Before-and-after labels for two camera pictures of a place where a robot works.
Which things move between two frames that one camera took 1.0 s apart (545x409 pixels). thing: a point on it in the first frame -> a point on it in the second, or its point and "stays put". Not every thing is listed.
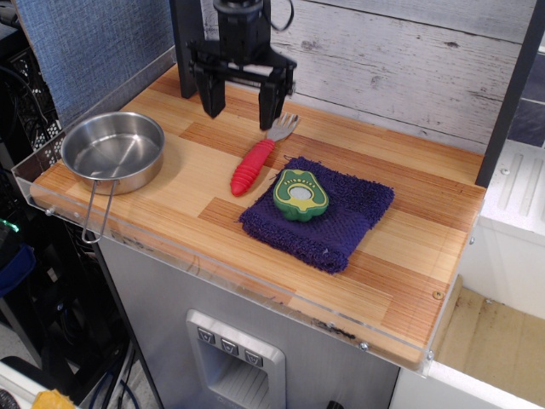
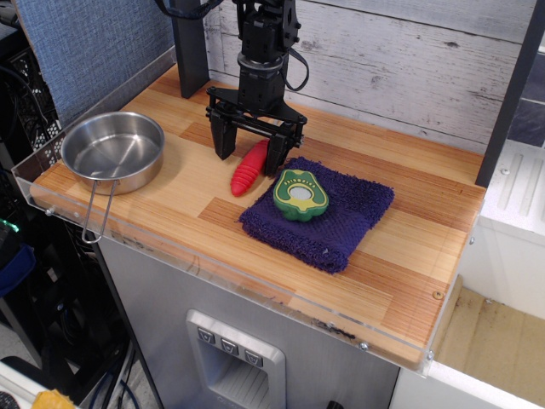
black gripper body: x=243 y=46 -> x=259 y=106
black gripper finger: x=272 y=94 -> x=277 y=152
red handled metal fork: x=248 y=164 stays put
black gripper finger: x=211 y=84 -> x=224 y=131
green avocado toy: x=300 y=194 stays put
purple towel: x=326 y=239 stays put
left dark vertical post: x=188 y=26 stays put
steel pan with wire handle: x=113 y=153 stays put
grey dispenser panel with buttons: x=235 y=370 stays put
